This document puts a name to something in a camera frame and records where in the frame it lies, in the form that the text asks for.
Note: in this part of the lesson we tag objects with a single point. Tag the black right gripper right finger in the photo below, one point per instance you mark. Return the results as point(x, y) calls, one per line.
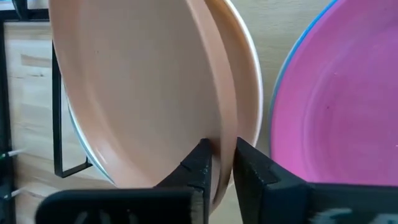
point(311, 203)

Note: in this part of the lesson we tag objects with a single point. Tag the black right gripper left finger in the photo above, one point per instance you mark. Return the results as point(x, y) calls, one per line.
point(124, 207)

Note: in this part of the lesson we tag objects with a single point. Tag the teal plate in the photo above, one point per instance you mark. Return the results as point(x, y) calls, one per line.
point(81, 143)

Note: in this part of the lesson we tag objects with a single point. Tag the purple pink plate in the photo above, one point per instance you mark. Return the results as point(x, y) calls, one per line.
point(342, 109)

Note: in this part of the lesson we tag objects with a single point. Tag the peach plate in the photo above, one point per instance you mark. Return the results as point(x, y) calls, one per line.
point(140, 93)

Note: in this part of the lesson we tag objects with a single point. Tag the cream white plate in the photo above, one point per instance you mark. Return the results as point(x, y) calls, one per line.
point(245, 77)

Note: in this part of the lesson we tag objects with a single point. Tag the blue plate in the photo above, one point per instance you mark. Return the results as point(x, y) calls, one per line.
point(291, 51)

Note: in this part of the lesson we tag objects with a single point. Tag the black aluminium frame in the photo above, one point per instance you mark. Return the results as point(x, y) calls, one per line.
point(4, 93)

